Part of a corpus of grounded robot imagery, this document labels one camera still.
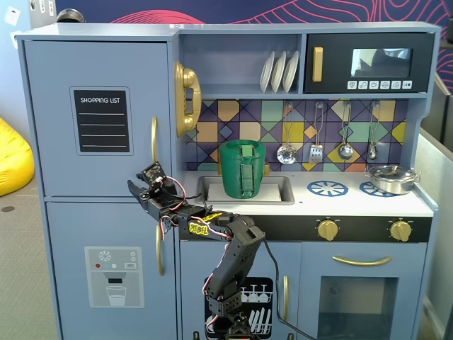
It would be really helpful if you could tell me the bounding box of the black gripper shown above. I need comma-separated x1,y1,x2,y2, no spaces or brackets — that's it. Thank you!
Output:
127,176,188,222

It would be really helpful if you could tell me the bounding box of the blue shopping list cabinet door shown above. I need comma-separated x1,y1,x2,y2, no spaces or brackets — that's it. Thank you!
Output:
23,40,173,198

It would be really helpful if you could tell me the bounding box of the blue ice dispenser door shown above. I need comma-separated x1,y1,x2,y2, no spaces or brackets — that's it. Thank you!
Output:
44,200,177,340

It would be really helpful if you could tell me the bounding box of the blue dishwasher print door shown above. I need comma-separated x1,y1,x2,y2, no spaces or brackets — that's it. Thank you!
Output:
179,239,302,340

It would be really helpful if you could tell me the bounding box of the blue oven door with window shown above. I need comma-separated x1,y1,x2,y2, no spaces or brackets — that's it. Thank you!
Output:
300,242,428,340

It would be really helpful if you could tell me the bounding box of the black toy microwave door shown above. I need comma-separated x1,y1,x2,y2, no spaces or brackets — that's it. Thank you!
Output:
304,33,435,94

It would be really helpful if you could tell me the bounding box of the green plastic pitcher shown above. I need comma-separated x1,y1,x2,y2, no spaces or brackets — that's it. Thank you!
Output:
219,139,268,199

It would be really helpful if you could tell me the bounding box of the blue toy kitchen body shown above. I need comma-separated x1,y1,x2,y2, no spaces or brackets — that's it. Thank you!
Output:
16,21,442,340

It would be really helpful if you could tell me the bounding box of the gold toy telephone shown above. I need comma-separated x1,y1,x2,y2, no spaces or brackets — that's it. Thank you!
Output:
173,60,202,139

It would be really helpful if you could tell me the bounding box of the yellow beanbag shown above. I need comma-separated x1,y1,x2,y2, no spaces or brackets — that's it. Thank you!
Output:
0,116,35,198

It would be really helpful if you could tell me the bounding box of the grey toy sink basin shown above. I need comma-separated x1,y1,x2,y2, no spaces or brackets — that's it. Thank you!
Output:
196,174,296,207

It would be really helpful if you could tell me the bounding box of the steel toy skimmer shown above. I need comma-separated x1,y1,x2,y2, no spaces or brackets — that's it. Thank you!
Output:
276,102,297,166

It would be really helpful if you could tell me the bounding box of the white toy plate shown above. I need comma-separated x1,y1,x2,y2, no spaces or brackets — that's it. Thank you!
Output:
270,50,288,94
259,50,277,94
282,50,300,94

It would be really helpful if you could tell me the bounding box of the steel slotted toy spatula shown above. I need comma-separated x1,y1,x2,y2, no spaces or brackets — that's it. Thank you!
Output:
308,102,325,165

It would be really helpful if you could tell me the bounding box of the gold stove knob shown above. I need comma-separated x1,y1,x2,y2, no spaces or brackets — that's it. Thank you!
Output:
389,218,413,244
316,218,340,242

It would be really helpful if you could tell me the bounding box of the dark round object behind kitchen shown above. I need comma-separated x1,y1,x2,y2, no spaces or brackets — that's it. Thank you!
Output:
56,8,86,24

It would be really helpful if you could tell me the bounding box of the steel toy ladle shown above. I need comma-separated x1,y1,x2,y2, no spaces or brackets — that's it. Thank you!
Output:
337,101,355,161

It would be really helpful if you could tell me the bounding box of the grey socket panel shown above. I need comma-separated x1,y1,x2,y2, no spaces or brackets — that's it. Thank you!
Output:
29,0,57,18

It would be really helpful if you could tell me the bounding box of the steel toy spoon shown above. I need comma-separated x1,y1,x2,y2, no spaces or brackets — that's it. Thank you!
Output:
366,101,382,161

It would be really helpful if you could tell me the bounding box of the steel toy pot with lid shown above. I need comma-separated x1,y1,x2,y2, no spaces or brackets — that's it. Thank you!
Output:
365,164,423,196

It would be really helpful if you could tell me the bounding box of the gripper camera circuit board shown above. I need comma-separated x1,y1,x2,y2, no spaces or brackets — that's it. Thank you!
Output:
140,161,166,186

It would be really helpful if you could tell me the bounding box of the gold shopping list door handle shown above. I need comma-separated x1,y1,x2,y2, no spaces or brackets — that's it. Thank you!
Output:
151,115,159,164

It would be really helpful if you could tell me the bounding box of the gold ice dispenser door handle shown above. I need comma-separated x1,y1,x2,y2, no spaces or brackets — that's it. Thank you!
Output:
155,224,166,277

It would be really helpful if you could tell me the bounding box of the black cable to arm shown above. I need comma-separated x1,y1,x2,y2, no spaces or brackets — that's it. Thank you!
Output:
262,237,314,340

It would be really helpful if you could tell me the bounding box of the gold dishwasher door handle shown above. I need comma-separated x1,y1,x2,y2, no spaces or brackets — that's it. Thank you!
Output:
282,275,290,319

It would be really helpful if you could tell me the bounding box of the gold microwave handle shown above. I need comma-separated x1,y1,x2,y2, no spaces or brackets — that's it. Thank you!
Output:
311,46,324,83

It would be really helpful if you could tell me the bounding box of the white wall socket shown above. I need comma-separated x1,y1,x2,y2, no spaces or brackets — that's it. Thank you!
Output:
3,6,21,26

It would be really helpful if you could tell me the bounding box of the gold oven door handle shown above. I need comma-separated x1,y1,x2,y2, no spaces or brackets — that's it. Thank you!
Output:
331,255,394,267

